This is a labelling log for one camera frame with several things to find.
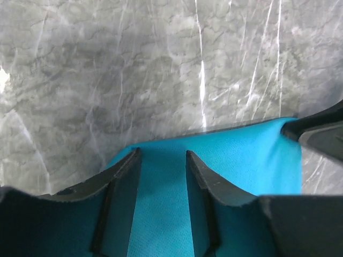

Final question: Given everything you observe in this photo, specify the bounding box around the teal t-shirt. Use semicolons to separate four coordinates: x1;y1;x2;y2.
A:
110;118;302;256

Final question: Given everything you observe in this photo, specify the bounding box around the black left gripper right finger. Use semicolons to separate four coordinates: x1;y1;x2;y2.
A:
186;151;342;256

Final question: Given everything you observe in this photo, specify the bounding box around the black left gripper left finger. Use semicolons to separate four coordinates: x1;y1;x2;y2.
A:
1;149;141;256

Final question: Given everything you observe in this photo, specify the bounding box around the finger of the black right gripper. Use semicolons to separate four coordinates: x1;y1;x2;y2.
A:
281;101;342;161

